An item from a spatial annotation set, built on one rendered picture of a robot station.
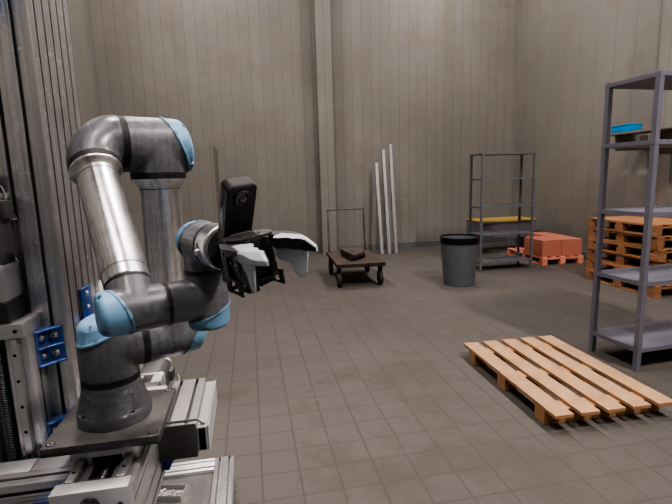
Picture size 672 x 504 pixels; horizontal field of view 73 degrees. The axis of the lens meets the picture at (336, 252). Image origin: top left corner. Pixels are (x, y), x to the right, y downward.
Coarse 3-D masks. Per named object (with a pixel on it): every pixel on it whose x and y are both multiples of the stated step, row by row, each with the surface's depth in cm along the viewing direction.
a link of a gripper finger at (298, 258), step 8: (280, 240) 62; (288, 240) 61; (296, 240) 60; (304, 240) 59; (280, 248) 62; (288, 248) 64; (296, 248) 60; (304, 248) 59; (312, 248) 58; (280, 256) 65; (288, 256) 64; (296, 256) 62; (304, 256) 61; (296, 264) 63; (304, 264) 62; (296, 272) 64; (304, 272) 63
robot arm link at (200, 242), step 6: (204, 228) 74; (210, 228) 73; (216, 228) 72; (198, 234) 74; (204, 234) 72; (198, 240) 73; (204, 240) 71; (198, 246) 74; (204, 246) 71; (198, 252) 73; (204, 252) 72; (198, 258) 75; (204, 258) 72; (210, 264) 72
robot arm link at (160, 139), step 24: (120, 120) 91; (144, 120) 94; (168, 120) 97; (144, 144) 92; (168, 144) 95; (192, 144) 99; (144, 168) 94; (168, 168) 96; (192, 168) 102; (144, 192) 97; (168, 192) 98; (144, 216) 98; (168, 216) 98; (144, 240) 100; (168, 240) 99; (168, 264) 100; (168, 336) 100; (192, 336) 103
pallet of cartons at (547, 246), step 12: (528, 240) 796; (540, 240) 762; (552, 240) 760; (564, 240) 763; (576, 240) 765; (528, 252) 798; (540, 252) 764; (552, 252) 763; (564, 252) 766; (576, 252) 769; (540, 264) 765
